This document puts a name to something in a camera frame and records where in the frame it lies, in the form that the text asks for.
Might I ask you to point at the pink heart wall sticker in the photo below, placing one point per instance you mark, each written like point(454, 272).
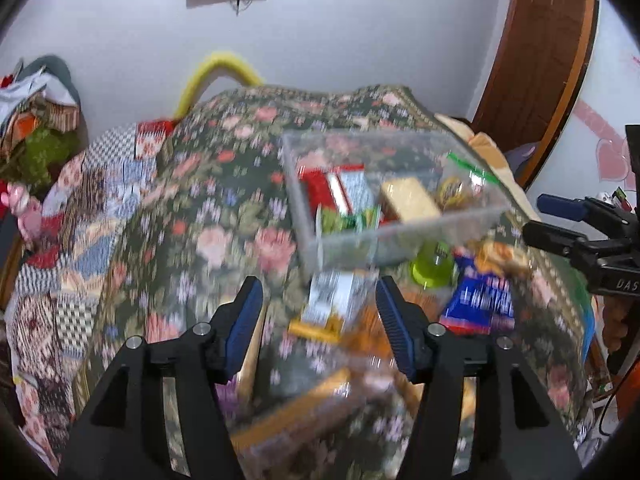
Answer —
point(607, 152)

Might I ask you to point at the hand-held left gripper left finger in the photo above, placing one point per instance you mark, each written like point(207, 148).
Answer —
point(244, 327)

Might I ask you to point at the green jelly cup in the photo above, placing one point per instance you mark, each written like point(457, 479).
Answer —
point(432, 267)

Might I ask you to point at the person's right hand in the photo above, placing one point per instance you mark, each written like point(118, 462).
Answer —
point(614, 327)

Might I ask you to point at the green striped zip bag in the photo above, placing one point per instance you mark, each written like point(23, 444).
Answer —
point(470, 167)

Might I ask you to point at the clear plastic container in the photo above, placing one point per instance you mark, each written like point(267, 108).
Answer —
point(400, 245)

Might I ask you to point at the yellow foam tube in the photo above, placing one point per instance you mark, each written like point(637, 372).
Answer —
point(220, 67)

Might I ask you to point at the beige biscuit pack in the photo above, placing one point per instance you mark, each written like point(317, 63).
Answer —
point(407, 200)

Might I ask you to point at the green wrapped candies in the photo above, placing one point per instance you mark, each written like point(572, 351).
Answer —
point(350, 220)

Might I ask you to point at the green plush toy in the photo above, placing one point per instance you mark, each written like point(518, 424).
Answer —
point(37, 155)

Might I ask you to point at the brown wooden door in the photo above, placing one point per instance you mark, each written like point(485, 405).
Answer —
point(535, 60)

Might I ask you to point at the yellow round snack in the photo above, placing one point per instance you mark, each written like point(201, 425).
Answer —
point(452, 192)

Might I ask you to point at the pink plush toy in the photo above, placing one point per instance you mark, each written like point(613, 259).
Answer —
point(25, 210)

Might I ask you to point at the pile of clothes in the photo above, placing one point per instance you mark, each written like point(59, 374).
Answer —
point(40, 95)

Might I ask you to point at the floral blanket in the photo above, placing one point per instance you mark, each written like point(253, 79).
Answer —
point(210, 200)

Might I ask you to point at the patchwork quilt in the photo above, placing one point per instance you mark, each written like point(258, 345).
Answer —
point(75, 240)

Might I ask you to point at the large orange edged snack pack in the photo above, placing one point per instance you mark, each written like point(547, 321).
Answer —
point(310, 407)

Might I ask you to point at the blue cookie packet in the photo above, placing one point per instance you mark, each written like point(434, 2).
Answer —
point(477, 302)

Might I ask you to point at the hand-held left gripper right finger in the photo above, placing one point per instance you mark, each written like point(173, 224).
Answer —
point(395, 330)

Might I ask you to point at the orange snack packet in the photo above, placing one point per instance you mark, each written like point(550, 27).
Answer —
point(370, 337)

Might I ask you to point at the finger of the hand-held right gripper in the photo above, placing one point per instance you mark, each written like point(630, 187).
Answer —
point(552, 236)
point(557, 206)

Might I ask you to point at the silver red snack packet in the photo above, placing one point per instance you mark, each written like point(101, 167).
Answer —
point(352, 190)

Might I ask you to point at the yellow snack bar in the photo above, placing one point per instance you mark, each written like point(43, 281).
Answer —
point(312, 331)

